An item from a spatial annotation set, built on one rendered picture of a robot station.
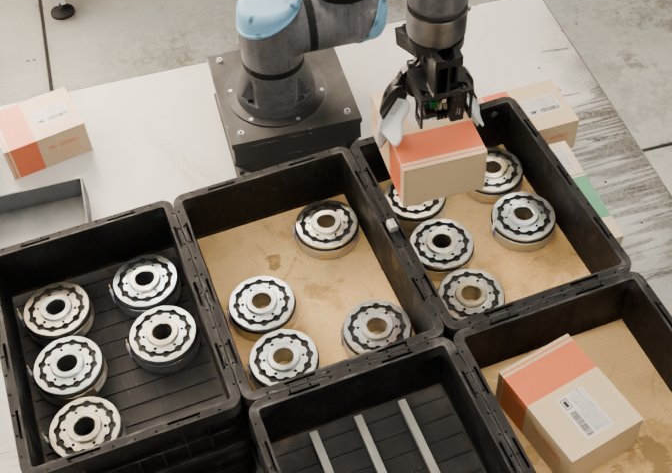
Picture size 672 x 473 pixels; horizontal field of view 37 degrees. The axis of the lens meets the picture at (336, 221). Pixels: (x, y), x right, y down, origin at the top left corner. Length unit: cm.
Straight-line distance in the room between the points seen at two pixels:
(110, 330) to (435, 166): 58
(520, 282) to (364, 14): 55
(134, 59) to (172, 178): 141
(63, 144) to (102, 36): 146
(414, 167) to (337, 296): 31
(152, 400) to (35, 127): 71
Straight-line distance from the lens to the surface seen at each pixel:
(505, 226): 164
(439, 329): 143
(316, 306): 157
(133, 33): 343
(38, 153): 202
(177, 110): 209
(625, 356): 156
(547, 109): 195
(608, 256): 156
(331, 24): 179
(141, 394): 153
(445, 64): 125
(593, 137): 202
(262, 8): 177
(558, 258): 164
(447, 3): 121
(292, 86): 186
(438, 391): 149
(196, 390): 152
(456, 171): 139
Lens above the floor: 212
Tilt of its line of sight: 50 degrees down
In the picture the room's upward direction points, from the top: 4 degrees counter-clockwise
